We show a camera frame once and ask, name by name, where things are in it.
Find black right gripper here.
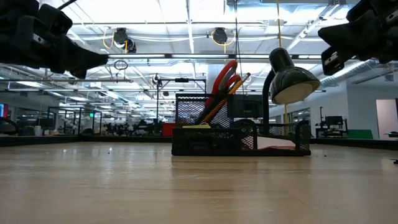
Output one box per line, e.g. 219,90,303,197
318,0,398,63

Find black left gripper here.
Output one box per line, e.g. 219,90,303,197
0,8,108,80

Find yellow pencil red eraser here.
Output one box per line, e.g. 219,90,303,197
200,72,252,124
198,79,243,124

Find pink sticky note pad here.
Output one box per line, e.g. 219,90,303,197
257,136,297,151

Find red handled scissors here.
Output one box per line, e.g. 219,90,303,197
205,60,242,108

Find green eraser clip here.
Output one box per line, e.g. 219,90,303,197
182,123,212,129

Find black click pen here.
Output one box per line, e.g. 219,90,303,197
194,91,231,125

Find black mesh desk organizer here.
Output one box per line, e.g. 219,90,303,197
170,93,312,157

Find black desk lamp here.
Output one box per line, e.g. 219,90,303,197
231,47,322,152

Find black workstation table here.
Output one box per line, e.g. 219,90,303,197
315,106,349,138

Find green box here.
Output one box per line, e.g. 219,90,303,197
347,129,374,140

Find red bin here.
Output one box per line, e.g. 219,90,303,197
161,122,177,137

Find black monitor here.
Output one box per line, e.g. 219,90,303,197
228,94,265,119

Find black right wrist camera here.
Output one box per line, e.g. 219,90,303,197
321,46,343,76

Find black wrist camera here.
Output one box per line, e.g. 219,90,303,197
37,3,74,37
321,46,343,76

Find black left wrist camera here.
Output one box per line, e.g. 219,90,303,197
37,3,74,37

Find black ceiling cable reel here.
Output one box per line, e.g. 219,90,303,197
212,27,229,45
113,27,137,54

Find black aluminium table frame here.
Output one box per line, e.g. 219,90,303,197
0,134,398,151

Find black tall rig frame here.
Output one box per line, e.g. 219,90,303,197
156,77,208,125

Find black hanging cable with coil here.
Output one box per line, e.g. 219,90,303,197
233,0,244,94

